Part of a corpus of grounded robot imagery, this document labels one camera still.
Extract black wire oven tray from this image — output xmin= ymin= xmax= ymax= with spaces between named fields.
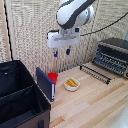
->
xmin=79 ymin=64 xmax=112 ymax=86

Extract white bowl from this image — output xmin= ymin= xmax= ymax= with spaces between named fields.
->
xmin=63 ymin=77 xmax=81 ymax=92

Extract red plastic cup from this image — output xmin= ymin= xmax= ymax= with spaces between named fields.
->
xmin=47 ymin=71 xmax=59 ymax=86

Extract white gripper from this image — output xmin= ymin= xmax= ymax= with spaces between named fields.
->
xmin=46 ymin=29 xmax=81 ymax=58

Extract black fabric storage box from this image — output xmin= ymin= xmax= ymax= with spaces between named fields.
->
xmin=0 ymin=59 xmax=52 ymax=128

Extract black toaster oven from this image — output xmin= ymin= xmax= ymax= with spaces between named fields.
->
xmin=92 ymin=37 xmax=128 ymax=80

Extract dark blue binder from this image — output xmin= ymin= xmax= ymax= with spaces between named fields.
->
xmin=35 ymin=66 xmax=56 ymax=103

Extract beige woven folding screen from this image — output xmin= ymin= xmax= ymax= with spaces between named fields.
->
xmin=0 ymin=0 xmax=128 ymax=80

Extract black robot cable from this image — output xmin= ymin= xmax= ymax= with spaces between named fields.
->
xmin=79 ymin=11 xmax=128 ymax=37

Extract yellow food pieces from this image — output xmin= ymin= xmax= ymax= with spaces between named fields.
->
xmin=65 ymin=78 xmax=79 ymax=88

